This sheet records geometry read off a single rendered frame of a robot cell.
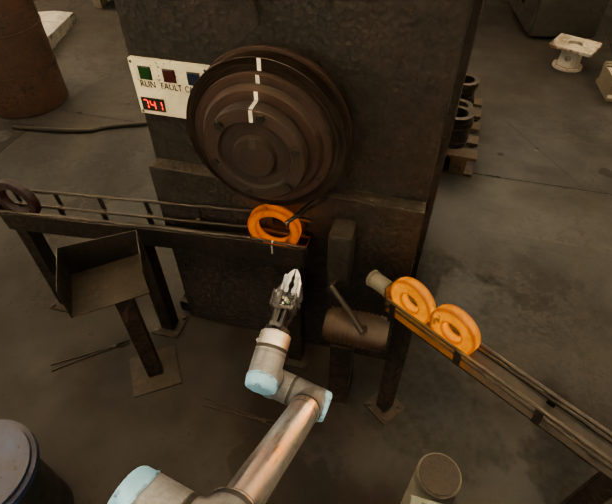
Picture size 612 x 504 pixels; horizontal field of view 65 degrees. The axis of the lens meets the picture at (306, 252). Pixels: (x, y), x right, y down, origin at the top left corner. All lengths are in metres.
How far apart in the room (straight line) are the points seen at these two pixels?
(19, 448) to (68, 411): 0.55
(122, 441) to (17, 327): 0.84
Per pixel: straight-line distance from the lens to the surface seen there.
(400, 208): 1.54
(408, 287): 1.45
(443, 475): 1.46
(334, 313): 1.65
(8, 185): 2.17
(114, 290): 1.75
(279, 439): 1.21
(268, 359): 1.33
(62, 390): 2.34
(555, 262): 2.86
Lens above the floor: 1.85
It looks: 46 degrees down
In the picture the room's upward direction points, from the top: straight up
